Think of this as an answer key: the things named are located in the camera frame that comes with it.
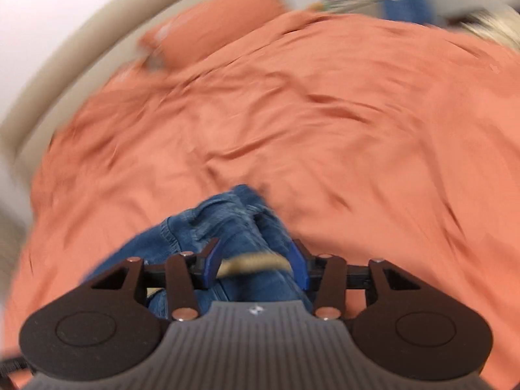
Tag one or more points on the beige upholstered headboard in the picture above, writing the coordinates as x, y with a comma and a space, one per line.
61, 69

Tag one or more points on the cream knitted blanket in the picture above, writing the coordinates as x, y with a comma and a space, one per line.
493, 28

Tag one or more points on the white alpaca plush toy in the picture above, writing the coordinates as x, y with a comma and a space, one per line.
406, 5

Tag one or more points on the blue denim pants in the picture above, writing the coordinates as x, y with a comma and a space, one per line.
243, 227

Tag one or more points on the orange duvet cover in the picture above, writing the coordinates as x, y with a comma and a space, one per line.
325, 130

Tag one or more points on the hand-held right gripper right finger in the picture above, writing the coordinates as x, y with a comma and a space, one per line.
298, 267

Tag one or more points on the khaki fabric belt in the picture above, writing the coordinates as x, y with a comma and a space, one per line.
252, 264

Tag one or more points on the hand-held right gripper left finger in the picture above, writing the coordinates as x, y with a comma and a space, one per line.
211, 267

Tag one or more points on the orange pillow large flower print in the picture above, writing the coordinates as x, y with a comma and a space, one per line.
219, 24

